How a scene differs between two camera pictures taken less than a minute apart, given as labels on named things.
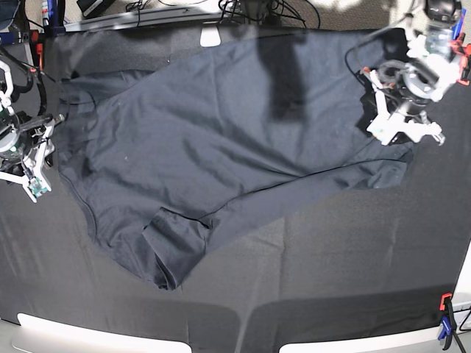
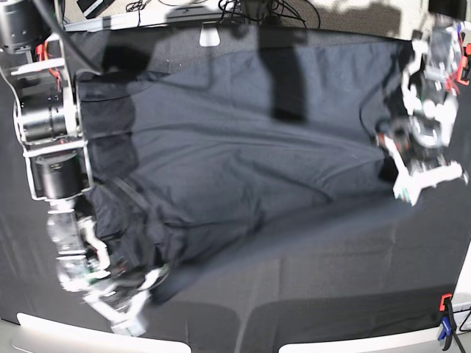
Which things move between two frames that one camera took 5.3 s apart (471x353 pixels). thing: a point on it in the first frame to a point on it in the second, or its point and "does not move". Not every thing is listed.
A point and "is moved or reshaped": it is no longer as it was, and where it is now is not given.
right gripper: x=404 y=90 to x=420 y=143
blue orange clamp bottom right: x=448 y=321 does not move
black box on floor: x=93 y=8 does not move
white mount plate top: x=210 y=36 does not move
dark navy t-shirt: x=216 y=140 is moved or reshaped
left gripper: x=17 y=143 to x=89 y=283
